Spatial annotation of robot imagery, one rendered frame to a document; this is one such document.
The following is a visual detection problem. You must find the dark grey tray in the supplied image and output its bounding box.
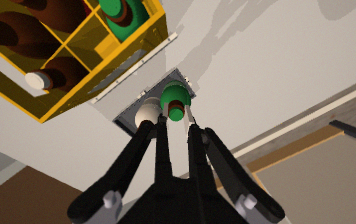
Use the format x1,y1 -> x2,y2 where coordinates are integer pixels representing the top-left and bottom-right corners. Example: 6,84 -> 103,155
113,69 -> 195,137

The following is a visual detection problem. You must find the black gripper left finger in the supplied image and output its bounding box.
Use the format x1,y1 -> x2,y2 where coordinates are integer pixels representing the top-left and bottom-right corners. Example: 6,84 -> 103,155
67,102 -> 178,224

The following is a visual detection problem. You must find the cream-white bottle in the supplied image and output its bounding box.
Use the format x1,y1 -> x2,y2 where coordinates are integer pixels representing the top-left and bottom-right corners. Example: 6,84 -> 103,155
135,97 -> 163,131

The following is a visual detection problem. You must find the brown bottle with red cap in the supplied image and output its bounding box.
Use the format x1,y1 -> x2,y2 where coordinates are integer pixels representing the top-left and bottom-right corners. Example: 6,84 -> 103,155
10,0 -> 92,34

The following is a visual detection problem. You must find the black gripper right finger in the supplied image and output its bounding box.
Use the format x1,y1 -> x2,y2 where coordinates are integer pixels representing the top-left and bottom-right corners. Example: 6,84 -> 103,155
183,105 -> 285,224

